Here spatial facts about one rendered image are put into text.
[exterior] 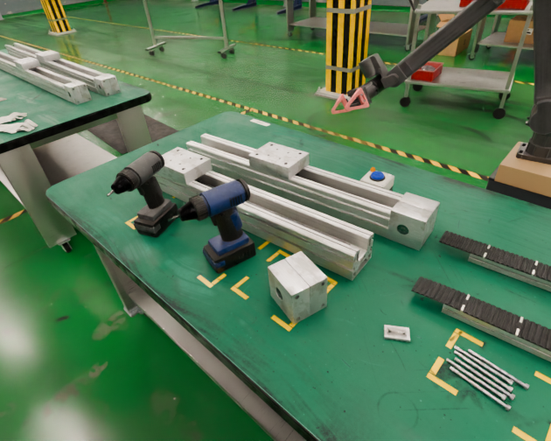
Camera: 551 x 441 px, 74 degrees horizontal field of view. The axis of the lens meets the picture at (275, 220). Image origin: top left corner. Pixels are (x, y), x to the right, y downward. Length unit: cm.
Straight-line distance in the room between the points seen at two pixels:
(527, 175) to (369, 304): 69
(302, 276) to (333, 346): 15
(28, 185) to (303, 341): 184
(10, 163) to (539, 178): 224
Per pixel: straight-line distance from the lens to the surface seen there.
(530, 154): 140
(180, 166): 118
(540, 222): 123
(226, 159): 128
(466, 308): 87
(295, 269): 80
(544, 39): 130
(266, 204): 105
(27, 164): 229
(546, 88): 133
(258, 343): 80
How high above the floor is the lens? 144
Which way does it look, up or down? 38 degrees down
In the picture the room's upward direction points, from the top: 5 degrees counter-clockwise
